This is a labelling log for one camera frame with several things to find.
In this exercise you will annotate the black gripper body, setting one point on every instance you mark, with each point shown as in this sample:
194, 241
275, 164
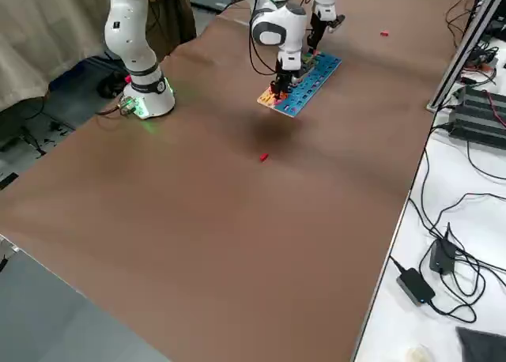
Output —
289, 73
319, 23

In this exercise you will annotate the small red rectangular piece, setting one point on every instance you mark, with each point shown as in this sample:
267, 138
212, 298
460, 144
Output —
263, 157

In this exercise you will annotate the colourful wooden toy board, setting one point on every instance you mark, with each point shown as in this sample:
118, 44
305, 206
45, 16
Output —
316, 75

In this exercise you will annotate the person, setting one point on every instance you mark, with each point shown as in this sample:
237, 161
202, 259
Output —
174, 22

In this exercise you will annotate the black power supply box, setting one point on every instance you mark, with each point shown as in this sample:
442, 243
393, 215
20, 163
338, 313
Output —
478, 117

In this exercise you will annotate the black power adapter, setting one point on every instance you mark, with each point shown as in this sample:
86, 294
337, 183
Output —
415, 286
442, 255

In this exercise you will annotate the beige curtain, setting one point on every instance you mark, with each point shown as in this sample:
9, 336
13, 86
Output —
47, 42

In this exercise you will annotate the small white object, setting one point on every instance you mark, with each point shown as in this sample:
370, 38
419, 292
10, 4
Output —
419, 355

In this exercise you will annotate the grey cloth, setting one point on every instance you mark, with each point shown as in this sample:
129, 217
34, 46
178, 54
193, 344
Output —
484, 346

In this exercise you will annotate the aluminium frame post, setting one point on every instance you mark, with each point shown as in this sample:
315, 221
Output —
458, 57

